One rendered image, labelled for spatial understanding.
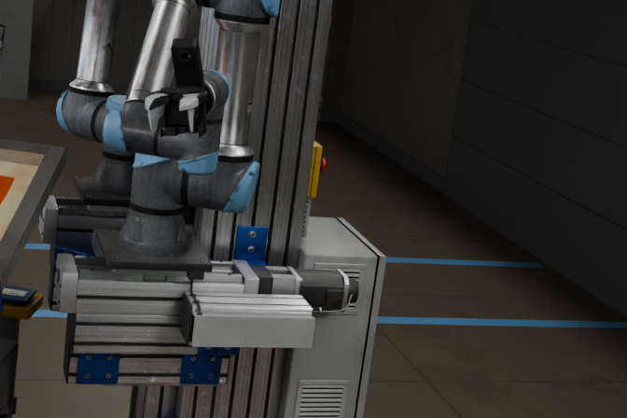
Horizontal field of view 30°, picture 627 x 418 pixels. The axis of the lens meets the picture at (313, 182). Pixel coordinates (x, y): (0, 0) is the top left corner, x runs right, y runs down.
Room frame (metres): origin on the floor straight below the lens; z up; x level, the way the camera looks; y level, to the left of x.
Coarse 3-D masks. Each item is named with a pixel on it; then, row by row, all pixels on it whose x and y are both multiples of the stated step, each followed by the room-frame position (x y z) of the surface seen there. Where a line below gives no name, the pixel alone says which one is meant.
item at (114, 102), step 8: (112, 96) 2.92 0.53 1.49; (120, 96) 2.94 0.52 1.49; (104, 104) 2.91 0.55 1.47; (112, 104) 2.87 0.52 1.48; (120, 104) 2.86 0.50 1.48; (96, 112) 2.90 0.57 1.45; (104, 112) 2.89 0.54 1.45; (96, 120) 2.89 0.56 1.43; (96, 128) 2.89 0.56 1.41; (96, 136) 2.90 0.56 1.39; (104, 144) 2.88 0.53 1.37; (112, 152) 2.86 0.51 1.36; (120, 152) 2.85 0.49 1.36; (128, 152) 2.86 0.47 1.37
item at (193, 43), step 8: (176, 40) 1.98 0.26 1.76; (184, 40) 1.98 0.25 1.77; (192, 40) 1.98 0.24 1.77; (176, 48) 1.97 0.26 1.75; (184, 48) 1.97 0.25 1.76; (192, 48) 1.97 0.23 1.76; (176, 56) 1.98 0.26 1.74; (184, 56) 1.97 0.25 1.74; (192, 56) 1.98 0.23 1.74; (200, 56) 2.00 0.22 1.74; (176, 64) 1.99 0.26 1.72; (184, 64) 1.99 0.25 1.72; (192, 64) 1.99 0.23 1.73; (200, 64) 2.00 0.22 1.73; (176, 72) 2.00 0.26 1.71; (184, 72) 2.00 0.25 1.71; (192, 72) 2.00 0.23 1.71; (200, 72) 2.00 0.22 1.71; (176, 80) 2.01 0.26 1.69; (184, 80) 2.01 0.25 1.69; (192, 80) 2.01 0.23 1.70; (200, 80) 2.01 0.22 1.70
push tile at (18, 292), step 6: (6, 288) 2.85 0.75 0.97; (12, 288) 2.85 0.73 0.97; (18, 288) 2.86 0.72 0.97; (24, 288) 2.87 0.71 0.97; (30, 288) 2.87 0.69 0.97; (6, 294) 2.81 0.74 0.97; (12, 294) 2.81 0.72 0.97; (18, 294) 2.82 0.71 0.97; (24, 294) 2.82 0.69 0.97; (30, 294) 2.83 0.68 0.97; (6, 300) 2.78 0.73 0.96; (12, 300) 2.78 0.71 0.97; (18, 300) 2.78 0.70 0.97; (24, 300) 2.78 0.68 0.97
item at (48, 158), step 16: (0, 144) 2.55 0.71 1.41; (16, 144) 2.56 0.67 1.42; (32, 144) 2.56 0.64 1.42; (16, 160) 2.55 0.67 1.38; (32, 160) 2.54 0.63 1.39; (48, 160) 2.51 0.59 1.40; (64, 160) 2.57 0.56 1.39; (48, 176) 2.46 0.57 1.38; (32, 192) 2.41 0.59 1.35; (48, 192) 2.44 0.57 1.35; (32, 208) 2.36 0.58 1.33; (16, 224) 2.31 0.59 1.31; (32, 224) 2.34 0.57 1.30; (16, 240) 2.26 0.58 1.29; (0, 256) 2.21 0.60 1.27; (16, 256) 2.24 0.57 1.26; (0, 272) 2.17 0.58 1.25
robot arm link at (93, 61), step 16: (96, 0) 2.96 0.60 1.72; (112, 0) 2.97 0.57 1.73; (96, 16) 2.96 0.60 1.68; (112, 16) 2.97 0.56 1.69; (96, 32) 2.95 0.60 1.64; (112, 32) 2.97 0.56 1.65; (80, 48) 2.97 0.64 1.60; (96, 48) 2.95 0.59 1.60; (112, 48) 2.98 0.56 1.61; (80, 64) 2.96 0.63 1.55; (96, 64) 2.95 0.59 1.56; (80, 80) 2.95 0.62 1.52; (96, 80) 2.95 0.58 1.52; (64, 96) 2.98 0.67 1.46; (80, 96) 2.93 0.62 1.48; (96, 96) 2.93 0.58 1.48; (64, 112) 2.95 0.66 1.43; (80, 112) 2.92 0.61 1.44; (64, 128) 2.96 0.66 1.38; (80, 128) 2.92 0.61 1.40
